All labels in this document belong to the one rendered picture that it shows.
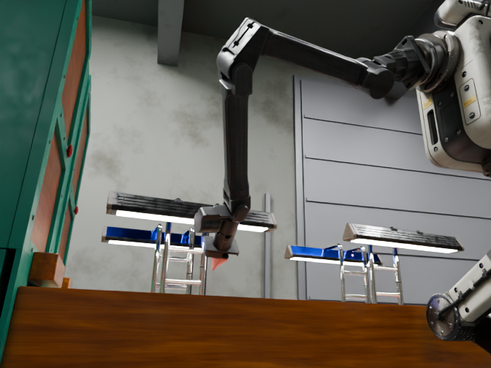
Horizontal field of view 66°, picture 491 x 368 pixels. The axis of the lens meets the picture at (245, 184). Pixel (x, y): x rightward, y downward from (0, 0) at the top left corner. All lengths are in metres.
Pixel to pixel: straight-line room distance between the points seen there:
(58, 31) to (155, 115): 2.62
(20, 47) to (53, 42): 0.08
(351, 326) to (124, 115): 3.02
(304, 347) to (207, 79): 3.26
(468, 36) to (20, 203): 1.14
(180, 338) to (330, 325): 0.44
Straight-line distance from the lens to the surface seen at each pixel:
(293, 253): 2.13
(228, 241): 1.10
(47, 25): 1.23
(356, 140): 4.18
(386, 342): 1.31
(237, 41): 0.86
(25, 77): 1.14
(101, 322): 1.00
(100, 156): 3.61
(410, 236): 1.87
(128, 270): 3.33
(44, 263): 1.13
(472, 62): 1.12
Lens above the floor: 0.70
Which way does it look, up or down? 20 degrees up
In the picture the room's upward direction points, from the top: 2 degrees clockwise
